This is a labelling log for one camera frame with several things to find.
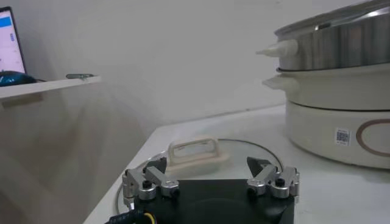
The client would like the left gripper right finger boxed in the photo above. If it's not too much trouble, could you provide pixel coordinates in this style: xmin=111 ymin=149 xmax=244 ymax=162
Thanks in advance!
xmin=246 ymin=156 xmax=302 ymax=204

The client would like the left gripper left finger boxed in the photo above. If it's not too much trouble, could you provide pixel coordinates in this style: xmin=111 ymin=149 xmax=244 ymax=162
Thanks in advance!
xmin=121 ymin=156 xmax=180 ymax=211

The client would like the round glass pot lid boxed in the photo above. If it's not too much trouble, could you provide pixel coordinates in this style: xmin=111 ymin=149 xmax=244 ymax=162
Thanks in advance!
xmin=115 ymin=135 xmax=284 ymax=215

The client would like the perforated steel steamer basket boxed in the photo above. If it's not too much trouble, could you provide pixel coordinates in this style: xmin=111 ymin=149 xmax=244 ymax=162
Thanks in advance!
xmin=255 ymin=0 xmax=390 ymax=72

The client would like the white electric cooker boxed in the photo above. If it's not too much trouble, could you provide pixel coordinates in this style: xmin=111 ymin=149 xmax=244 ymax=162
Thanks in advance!
xmin=262 ymin=62 xmax=390 ymax=170

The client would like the green and white utility knife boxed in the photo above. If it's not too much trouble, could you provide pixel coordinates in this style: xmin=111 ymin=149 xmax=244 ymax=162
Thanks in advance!
xmin=66 ymin=73 xmax=95 ymax=80

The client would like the white side desk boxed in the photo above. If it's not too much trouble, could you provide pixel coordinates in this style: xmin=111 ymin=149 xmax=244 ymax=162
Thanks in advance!
xmin=0 ymin=75 xmax=102 ymax=110

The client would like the blue computer mouse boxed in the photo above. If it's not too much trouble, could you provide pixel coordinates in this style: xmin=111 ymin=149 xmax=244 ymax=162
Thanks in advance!
xmin=0 ymin=70 xmax=37 ymax=88

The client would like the laptop screen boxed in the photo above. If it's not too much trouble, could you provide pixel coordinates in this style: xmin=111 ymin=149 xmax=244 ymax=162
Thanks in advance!
xmin=0 ymin=5 xmax=27 ymax=75

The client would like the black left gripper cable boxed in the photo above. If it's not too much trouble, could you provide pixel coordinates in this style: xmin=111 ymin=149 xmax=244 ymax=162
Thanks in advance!
xmin=105 ymin=209 xmax=156 ymax=224

